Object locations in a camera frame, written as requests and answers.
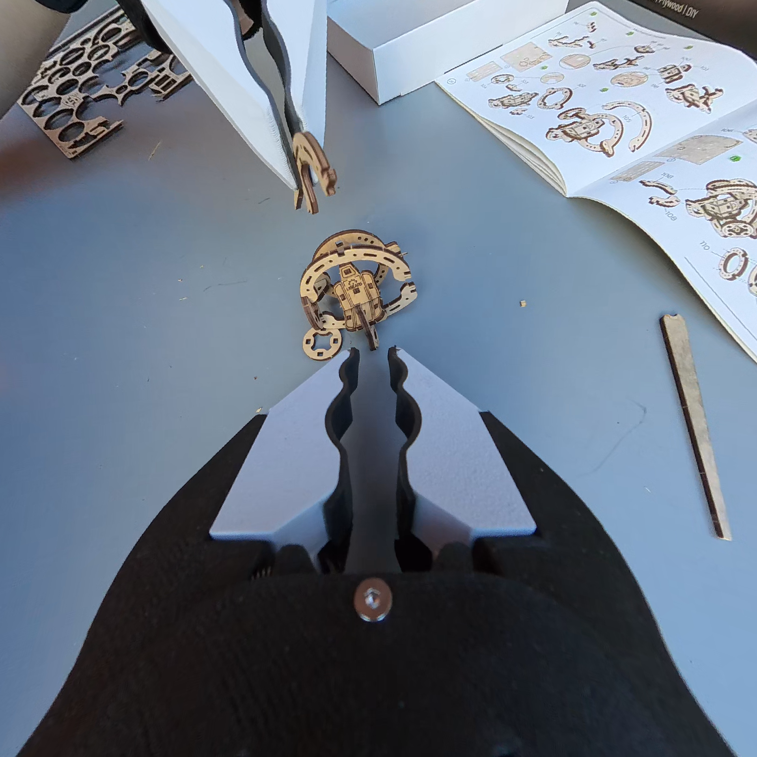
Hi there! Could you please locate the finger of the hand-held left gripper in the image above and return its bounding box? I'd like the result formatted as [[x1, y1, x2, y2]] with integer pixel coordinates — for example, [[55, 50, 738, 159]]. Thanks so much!
[[260, 0, 329, 147], [142, 0, 298, 191]]

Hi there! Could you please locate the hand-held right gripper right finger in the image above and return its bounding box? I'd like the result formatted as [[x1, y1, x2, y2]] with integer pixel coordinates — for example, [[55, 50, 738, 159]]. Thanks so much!
[[386, 347, 539, 573]]

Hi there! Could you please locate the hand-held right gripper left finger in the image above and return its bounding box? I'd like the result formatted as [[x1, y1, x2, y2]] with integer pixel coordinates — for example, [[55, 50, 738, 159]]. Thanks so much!
[[209, 347, 362, 573]]

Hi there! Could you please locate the wooden horseshoe model part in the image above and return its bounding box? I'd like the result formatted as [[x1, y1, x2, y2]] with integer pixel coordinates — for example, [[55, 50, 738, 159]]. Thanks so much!
[[291, 131, 338, 215]]

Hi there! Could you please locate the small wooden robot model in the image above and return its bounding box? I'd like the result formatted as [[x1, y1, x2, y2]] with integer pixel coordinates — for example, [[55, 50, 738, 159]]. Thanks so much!
[[298, 229, 418, 352]]

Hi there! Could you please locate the dark model kit box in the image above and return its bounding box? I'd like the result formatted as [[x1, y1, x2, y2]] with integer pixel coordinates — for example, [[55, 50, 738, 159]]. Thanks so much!
[[627, 0, 757, 60]]

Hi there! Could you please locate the white cardboard box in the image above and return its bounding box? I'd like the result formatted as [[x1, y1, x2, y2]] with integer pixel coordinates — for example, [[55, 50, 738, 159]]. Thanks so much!
[[326, 0, 570, 106]]

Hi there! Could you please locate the laser-cut plywood sheet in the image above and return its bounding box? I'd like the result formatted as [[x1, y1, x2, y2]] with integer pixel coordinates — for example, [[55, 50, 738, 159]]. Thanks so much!
[[17, 6, 193, 160]]

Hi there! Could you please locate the flat wooden stick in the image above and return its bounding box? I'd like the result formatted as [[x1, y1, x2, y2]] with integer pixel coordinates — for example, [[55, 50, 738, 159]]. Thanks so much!
[[659, 313, 732, 541]]

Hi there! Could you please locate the open instruction booklet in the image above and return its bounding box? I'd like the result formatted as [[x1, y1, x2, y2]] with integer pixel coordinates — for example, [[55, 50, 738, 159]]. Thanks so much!
[[434, 1, 757, 363]]

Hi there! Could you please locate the small wooden gear ring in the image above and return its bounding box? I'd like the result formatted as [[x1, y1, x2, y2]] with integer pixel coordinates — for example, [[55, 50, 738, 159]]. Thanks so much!
[[302, 328, 344, 363]]

